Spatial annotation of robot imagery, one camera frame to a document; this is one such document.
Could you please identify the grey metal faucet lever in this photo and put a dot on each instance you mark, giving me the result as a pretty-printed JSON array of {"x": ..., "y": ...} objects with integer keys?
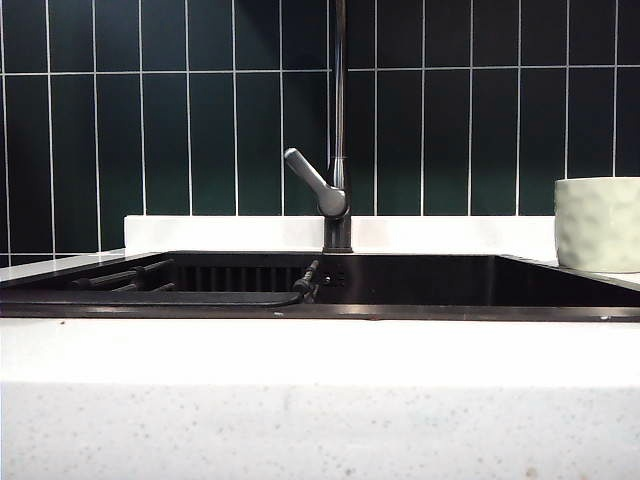
[{"x": 310, "y": 175}]

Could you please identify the pale green dimpled ceramic mug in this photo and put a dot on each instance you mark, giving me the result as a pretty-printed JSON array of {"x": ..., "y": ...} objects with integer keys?
[{"x": 600, "y": 225}]

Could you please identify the square sink overflow plate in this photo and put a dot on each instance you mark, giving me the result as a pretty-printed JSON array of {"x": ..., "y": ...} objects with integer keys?
[{"x": 334, "y": 279}]

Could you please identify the black jointed sink rod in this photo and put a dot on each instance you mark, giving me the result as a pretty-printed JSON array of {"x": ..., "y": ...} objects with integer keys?
[{"x": 306, "y": 280}]

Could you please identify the black kitchen sink basin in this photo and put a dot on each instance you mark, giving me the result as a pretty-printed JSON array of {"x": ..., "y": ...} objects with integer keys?
[{"x": 425, "y": 285}]

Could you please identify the dark metal faucet column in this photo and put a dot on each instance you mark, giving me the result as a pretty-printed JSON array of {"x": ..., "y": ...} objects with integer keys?
[{"x": 340, "y": 100}]

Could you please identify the black sink drain tray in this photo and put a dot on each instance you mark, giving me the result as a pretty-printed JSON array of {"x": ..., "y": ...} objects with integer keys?
[{"x": 150, "y": 297}]

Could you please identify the short black rack rod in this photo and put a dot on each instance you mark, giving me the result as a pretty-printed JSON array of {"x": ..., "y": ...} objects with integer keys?
[{"x": 150, "y": 287}]

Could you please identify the long black rack rod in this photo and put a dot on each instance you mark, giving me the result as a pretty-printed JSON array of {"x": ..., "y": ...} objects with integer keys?
[{"x": 107, "y": 278}]

